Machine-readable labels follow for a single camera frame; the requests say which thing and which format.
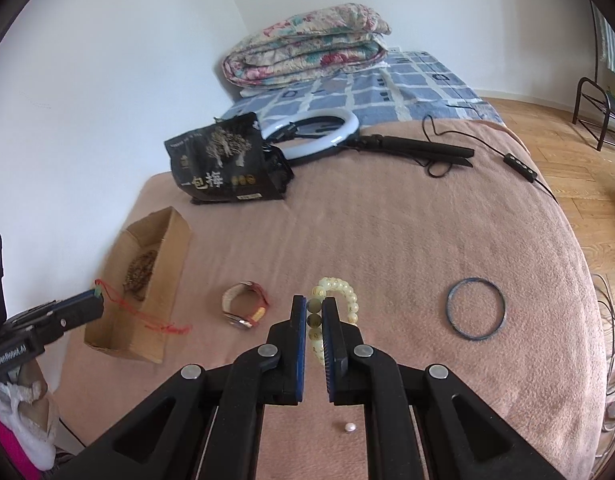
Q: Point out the striped hanging cloth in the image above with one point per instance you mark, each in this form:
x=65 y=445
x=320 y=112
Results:
x=610 y=47

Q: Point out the pink blanket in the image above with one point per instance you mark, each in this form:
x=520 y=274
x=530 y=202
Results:
x=387 y=240

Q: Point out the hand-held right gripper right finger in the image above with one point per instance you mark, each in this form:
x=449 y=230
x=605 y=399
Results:
x=327 y=320

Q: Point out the cardboard box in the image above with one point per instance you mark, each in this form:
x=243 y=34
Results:
x=152 y=270

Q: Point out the folded floral quilt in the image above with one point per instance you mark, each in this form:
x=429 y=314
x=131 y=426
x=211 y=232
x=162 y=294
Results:
x=307 y=45

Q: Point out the blue bangle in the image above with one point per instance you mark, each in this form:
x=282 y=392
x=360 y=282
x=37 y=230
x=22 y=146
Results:
x=450 y=305

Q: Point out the blue checked bed sheet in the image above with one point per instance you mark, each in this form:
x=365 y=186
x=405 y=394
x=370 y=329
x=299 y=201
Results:
x=417 y=90

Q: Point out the white plastic bag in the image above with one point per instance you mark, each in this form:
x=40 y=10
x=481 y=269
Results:
x=22 y=425

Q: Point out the pink cloth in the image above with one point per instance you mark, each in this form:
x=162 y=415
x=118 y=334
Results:
x=2 y=445

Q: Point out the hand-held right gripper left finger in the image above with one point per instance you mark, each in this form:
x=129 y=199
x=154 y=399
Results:
x=300 y=320

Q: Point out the dark metal shoe rack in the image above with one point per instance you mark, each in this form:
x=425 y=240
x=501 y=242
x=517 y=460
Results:
x=595 y=115

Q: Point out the black folded tripod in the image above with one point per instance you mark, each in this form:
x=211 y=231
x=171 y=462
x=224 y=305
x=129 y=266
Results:
x=417 y=149

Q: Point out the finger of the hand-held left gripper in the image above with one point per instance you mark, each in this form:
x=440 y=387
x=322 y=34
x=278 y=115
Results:
x=77 y=310

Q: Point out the black snack bag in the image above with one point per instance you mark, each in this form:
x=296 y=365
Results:
x=222 y=160

